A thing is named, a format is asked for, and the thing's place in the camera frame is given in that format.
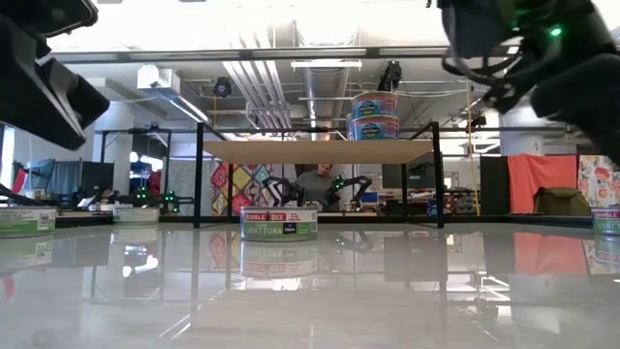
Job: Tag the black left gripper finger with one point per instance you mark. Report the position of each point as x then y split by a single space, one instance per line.
29 87
87 106

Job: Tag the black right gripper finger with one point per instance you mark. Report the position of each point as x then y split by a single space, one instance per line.
591 92

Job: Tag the background black robot arm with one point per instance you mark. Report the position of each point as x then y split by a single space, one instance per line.
141 195
356 183
169 198
286 191

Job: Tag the white round column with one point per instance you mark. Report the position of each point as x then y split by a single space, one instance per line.
520 136
116 145

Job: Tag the white ceiling box unit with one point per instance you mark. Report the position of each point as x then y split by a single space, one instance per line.
157 77

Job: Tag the grey-blue cloth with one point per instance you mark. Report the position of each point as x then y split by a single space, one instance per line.
48 177

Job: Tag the floral cloth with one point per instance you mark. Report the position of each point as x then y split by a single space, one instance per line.
598 181

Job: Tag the orange cloth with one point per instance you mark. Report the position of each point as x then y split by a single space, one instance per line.
542 174

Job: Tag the black panel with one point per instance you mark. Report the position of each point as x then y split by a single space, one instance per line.
494 184

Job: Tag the colourful patchwork quilt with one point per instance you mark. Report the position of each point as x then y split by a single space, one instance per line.
242 179

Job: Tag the white ceiling light fixture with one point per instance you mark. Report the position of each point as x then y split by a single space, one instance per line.
327 64

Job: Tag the small blue screen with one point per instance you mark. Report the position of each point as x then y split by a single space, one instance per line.
369 197

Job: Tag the person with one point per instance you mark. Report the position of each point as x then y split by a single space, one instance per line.
317 186

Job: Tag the white glossy table sheet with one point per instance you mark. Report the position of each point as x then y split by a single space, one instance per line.
339 300

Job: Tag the black background station frame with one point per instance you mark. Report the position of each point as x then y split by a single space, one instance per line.
168 155
533 129

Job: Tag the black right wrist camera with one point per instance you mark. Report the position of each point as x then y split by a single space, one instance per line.
474 29

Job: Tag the grey overhead frame beam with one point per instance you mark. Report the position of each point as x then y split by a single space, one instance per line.
242 52

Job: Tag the black aluminium table frame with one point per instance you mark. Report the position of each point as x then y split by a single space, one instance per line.
484 219

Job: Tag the wooden shelf with black frame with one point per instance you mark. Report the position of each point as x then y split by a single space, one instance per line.
315 151

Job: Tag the silver ribbed air duct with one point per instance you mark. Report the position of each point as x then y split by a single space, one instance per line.
325 87

